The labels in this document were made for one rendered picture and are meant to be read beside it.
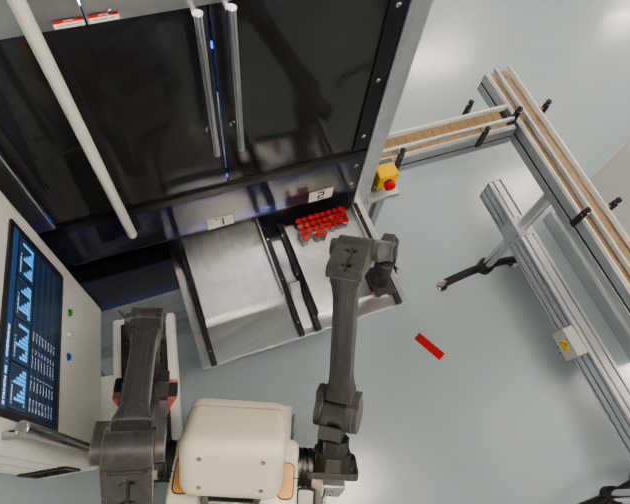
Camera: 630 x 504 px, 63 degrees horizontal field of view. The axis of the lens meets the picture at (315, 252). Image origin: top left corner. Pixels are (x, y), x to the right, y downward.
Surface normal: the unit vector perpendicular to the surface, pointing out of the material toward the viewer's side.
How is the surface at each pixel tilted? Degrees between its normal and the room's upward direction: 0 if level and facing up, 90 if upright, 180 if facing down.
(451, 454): 0
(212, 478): 48
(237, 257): 0
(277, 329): 0
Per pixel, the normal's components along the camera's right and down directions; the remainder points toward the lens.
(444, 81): 0.08, -0.44
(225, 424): 0.10, -0.93
